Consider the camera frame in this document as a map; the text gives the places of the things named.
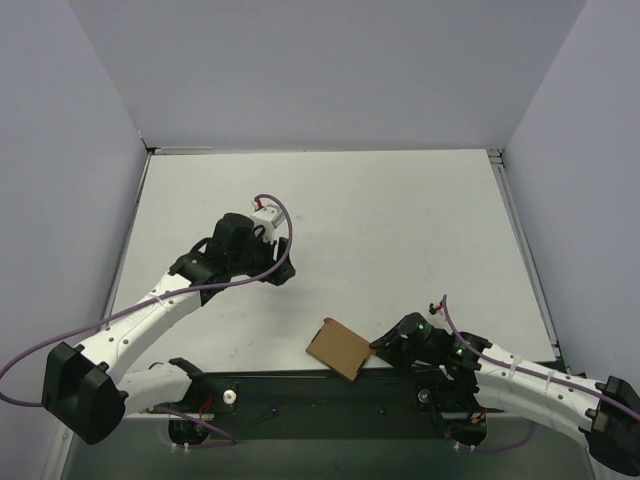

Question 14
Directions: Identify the brown paper box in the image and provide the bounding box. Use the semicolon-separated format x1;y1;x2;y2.
306;317;373;382

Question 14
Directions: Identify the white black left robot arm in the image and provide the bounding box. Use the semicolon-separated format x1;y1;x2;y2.
42;205;296;445

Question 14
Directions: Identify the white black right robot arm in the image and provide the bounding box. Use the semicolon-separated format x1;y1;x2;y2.
370;312;639;477

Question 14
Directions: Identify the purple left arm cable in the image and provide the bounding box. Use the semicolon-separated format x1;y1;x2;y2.
0;193;294;407

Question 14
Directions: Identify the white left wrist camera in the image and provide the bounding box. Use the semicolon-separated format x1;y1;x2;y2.
249;205;284;244

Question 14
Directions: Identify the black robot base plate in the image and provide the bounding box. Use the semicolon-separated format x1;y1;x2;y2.
170;367;488;445

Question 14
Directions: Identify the aluminium table edge rail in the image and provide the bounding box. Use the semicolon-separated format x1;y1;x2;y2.
486;148;563;360

